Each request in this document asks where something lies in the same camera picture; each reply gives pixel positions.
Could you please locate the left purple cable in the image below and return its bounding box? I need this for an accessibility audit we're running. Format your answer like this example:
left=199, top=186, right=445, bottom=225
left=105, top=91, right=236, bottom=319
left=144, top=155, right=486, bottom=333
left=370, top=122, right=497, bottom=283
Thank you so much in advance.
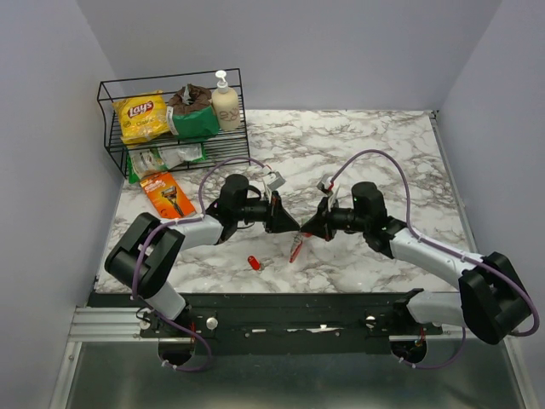
left=129, top=156, right=273, bottom=372

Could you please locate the purple cable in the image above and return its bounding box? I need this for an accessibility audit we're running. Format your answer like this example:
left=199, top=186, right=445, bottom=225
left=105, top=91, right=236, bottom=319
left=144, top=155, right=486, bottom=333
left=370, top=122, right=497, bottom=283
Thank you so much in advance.
left=129, top=156, right=273, bottom=372
left=330, top=148, right=541, bottom=371

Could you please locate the orange Gillette razor package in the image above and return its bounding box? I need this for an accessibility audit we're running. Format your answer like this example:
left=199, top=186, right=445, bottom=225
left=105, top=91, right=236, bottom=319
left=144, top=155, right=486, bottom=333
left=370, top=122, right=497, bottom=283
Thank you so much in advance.
left=140, top=171, right=196, bottom=219

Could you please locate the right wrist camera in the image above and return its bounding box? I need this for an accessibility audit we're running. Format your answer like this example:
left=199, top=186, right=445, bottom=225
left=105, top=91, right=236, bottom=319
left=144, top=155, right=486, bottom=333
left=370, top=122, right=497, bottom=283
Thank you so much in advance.
left=317, top=175, right=339, bottom=210

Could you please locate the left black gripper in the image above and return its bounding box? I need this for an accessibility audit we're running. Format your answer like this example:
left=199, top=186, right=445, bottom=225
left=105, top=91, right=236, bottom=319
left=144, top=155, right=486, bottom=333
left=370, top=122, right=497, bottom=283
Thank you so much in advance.
left=234, top=191, right=300, bottom=234

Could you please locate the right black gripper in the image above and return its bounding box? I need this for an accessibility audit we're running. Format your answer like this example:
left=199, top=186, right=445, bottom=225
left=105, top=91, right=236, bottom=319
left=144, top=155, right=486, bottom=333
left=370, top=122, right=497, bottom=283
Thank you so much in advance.
left=300, top=195, right=369, bottom=242

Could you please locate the cream soap pump bottle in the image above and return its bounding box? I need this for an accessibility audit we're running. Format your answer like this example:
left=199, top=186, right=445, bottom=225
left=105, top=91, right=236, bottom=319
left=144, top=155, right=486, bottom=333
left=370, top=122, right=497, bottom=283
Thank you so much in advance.
left=211, top=70, right=241, bottom=131

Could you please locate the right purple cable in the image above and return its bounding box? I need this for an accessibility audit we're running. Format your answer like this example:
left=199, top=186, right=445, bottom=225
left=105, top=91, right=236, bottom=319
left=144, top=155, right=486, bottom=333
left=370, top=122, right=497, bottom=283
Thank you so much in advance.
left=330, top=148, right=541, bottom=371

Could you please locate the yellow Lays chips bag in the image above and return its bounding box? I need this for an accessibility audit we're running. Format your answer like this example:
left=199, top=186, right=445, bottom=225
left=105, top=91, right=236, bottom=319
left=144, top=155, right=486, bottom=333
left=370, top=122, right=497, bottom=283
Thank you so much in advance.
left=112, top=89, right=169, bottom=146

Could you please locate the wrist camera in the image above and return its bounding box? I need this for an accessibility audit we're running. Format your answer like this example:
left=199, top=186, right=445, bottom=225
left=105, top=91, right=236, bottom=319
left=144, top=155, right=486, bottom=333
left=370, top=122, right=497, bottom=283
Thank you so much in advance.
left=261, top=167, right=286, bottom=199
left=317, top=175, right=339, bottom=210

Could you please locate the aluminium rail frame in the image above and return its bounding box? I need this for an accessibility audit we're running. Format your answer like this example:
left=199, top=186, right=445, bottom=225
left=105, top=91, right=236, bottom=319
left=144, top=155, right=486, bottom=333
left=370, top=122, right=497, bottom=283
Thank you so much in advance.
left=51, top=308, right=538, bottom=408

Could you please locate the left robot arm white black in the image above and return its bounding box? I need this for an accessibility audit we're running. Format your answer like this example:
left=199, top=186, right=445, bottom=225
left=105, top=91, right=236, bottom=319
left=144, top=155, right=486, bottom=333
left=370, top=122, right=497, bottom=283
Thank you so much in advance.
left=104, top=171, right=300, bottom=337

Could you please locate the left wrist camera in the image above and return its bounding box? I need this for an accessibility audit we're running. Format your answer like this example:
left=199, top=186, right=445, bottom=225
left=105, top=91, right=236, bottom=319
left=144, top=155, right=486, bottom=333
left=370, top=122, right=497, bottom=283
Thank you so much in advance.
left=261, top=167, right=286, bottom=199

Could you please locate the green white snack packet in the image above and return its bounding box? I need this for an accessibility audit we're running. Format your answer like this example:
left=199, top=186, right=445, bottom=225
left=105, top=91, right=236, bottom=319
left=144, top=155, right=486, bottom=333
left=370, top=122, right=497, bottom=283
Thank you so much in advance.
left=127, top=143, right=207, bottom=184

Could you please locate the metal key organizer red handle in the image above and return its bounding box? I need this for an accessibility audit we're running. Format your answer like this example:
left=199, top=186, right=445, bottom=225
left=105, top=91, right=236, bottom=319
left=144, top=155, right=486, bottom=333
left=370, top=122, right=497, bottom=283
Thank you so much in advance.
left=289, top=232, right=305, bottom=263

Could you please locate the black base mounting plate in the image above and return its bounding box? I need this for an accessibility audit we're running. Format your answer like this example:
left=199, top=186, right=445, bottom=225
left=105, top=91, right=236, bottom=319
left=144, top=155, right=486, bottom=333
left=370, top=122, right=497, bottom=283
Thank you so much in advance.
left=87, top=291, right=446, bottom=354

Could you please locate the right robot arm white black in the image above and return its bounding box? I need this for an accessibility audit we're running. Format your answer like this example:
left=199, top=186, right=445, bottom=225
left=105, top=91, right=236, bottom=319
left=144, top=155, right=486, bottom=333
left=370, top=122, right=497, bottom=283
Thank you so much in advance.
left=301, top=181, right=537, bottom=345

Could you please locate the black wire shelf rack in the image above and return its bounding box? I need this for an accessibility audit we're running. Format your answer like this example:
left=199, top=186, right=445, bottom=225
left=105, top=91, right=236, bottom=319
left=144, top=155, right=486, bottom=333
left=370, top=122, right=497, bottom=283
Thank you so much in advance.
left=96, top=68, right=250, bottom=178

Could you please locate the key red tag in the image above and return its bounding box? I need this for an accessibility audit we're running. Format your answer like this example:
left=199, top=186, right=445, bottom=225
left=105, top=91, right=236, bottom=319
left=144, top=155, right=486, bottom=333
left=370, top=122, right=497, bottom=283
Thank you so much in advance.
left=247, top=256, right=264, bottom=271

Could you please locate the green brown snack bag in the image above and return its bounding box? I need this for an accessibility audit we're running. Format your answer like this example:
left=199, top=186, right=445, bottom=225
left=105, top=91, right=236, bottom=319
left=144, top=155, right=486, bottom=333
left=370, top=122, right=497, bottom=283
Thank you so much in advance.
left=166, top=84, right=220, bottom=139

